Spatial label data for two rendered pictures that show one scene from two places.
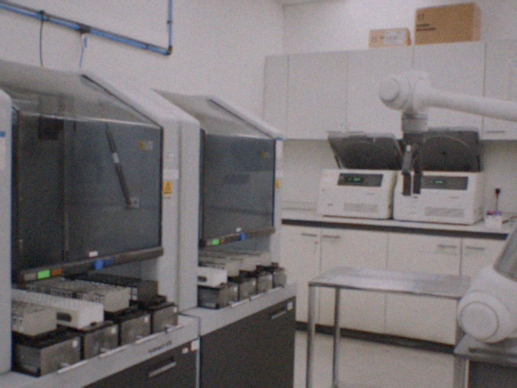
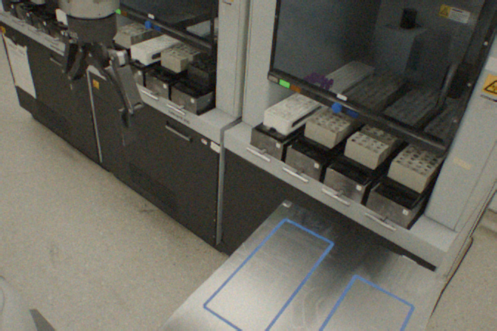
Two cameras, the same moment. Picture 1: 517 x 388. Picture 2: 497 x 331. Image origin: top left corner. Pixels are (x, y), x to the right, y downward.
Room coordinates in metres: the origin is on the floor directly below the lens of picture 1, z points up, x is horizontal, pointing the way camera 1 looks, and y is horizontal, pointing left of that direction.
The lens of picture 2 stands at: (2.47, -1.18, 1.66)
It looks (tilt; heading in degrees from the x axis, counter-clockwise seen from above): 37 degrees down; 99
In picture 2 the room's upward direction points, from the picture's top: 5 degrees clockwise
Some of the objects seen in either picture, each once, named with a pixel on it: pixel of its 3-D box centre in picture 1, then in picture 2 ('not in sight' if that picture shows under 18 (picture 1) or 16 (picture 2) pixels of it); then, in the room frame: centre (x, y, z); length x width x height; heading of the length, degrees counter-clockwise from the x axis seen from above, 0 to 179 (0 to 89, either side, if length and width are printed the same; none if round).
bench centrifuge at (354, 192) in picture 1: (365, 175); not in sight; (4.76, -0.83, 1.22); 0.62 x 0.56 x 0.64; 150
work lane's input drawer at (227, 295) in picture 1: (161, 285); (318, 108); (2.46, 0.38, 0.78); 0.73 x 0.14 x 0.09; 62
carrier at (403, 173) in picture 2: (264, 259); (407, 175); (2.76, -0.04, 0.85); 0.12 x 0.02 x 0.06; 151
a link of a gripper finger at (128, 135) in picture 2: (416, 184); (128, 125); (2.16, -0.56, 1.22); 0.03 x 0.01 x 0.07; 62
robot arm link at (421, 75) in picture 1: (413, 92); not in sight; (2.08, -0.52, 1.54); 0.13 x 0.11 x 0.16; 146
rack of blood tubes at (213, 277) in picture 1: (188, 275); (299, 109); (2.40, 0.27, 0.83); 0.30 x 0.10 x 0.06; 62
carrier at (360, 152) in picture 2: (248, 264); (362, 153); (2.62, 0.04, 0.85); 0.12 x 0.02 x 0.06; 152
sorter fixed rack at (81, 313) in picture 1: (54, 311); (166, 47); (1.77, 0.59, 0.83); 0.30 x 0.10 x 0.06; 62
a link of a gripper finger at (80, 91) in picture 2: (407, 185); (81, 96); (2.04, -0.50, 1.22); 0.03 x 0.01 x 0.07; 62
